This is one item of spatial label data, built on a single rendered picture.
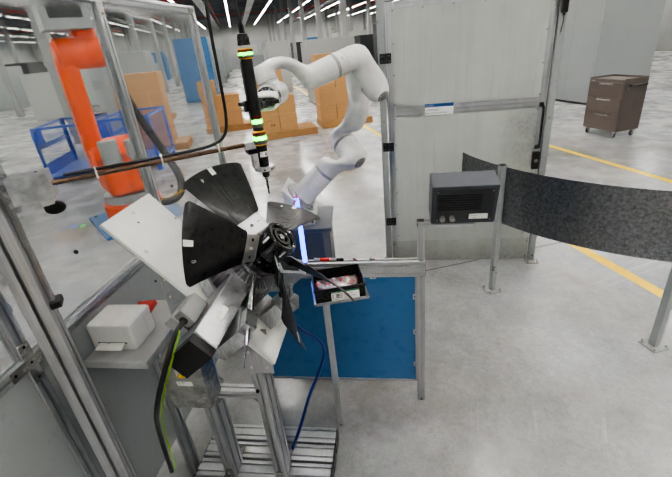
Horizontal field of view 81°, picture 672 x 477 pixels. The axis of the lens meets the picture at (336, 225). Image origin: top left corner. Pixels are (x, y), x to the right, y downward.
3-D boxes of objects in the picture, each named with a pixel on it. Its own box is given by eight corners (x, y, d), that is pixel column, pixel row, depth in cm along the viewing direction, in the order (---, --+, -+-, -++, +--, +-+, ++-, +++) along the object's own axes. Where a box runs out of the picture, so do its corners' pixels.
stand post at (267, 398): (279, 491, 176) (240, 328, 138) (284, 472, 184) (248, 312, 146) (289, 492, 175) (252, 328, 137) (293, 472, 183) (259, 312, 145)
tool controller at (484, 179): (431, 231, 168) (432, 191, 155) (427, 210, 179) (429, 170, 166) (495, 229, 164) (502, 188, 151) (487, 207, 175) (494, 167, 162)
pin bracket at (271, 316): (258, 318, 139) (274, 304, 136) (264, 310, 145) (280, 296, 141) (270, 330, 140) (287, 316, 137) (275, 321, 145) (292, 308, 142)
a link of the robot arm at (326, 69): (327, 32, 142) (252, 65, 135) (344, 75, 148) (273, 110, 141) (318, 37, 150) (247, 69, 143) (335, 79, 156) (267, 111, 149)
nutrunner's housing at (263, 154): (262, 178, 129) (235, 22, 110) (259, 176, 132) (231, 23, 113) (273, 176, 131) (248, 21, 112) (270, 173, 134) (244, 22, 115)
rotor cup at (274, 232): (268, 283, 130) (294, 261, 125) (234, 254, 126) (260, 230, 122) (279, 261, 143) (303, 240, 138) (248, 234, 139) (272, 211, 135)
